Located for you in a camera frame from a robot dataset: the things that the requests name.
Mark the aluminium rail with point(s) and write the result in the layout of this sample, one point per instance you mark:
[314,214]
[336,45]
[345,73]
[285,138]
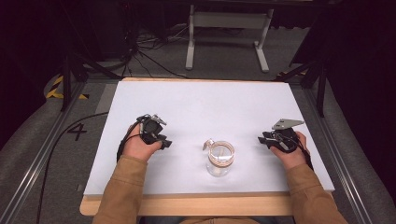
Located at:
[34,165]
[339,155]

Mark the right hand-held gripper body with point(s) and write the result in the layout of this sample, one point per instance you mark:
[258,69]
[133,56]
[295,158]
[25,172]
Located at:
[285,133]

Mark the white metal stand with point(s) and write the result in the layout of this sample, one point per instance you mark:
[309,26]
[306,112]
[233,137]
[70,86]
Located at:
[229,34]

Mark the black tripod stand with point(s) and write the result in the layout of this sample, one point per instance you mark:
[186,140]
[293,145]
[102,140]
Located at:
[311,74]
[77,62]

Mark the person's right hand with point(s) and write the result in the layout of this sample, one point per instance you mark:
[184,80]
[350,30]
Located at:
[292,157]

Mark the white table mat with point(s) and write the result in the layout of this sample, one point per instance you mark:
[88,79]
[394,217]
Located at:
[205,124]

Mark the person's left hand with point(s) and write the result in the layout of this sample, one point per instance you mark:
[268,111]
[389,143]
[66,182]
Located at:
[138,147]

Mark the yellow black floor tape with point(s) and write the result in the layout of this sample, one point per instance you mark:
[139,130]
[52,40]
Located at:
[59,90]

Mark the clear glass jar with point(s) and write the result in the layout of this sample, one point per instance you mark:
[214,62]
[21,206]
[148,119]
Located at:
[220,158]

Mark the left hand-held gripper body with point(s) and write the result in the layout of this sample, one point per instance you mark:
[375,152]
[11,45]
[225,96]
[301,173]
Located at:
[151,126]

